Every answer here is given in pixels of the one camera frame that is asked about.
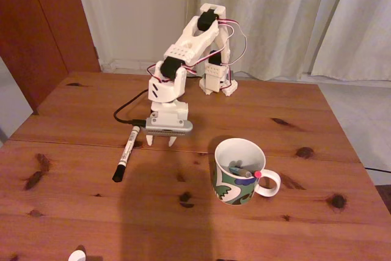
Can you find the white marker with black cap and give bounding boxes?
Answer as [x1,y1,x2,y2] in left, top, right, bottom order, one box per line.
[112,125,142,183]

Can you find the green mechanical pencil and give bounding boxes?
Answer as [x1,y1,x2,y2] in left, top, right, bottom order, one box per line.
[229,165,254,179]

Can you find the black pen with red end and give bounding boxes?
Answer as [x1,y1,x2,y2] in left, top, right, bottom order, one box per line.
[228,159,263,180]

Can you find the white mug with green pattern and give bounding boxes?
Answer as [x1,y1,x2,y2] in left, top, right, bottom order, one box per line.
[212,138,282,205]

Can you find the small white round object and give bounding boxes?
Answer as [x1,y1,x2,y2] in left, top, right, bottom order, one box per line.
[67,250,87,261]

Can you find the brown wooden cabinet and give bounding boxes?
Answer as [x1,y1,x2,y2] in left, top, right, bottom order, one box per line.
[0,0,101,115]

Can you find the white curtain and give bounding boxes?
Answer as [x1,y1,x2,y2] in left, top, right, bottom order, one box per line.
[182,0,357,82]
[311,0,391,84]

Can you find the dark object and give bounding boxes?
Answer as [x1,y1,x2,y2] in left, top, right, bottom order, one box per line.
[375,183,391,216]

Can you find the silver camera box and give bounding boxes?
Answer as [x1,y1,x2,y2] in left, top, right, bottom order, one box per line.
[144,117,194,138]

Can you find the black camera cable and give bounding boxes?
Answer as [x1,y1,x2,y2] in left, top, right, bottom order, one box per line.
[113,88,148,126]

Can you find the red white servo wires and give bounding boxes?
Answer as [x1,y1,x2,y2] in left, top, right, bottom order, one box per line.
[145,18,248,80]

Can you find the thin black floor cable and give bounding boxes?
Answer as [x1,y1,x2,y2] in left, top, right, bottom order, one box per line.
[364,166,391,174]

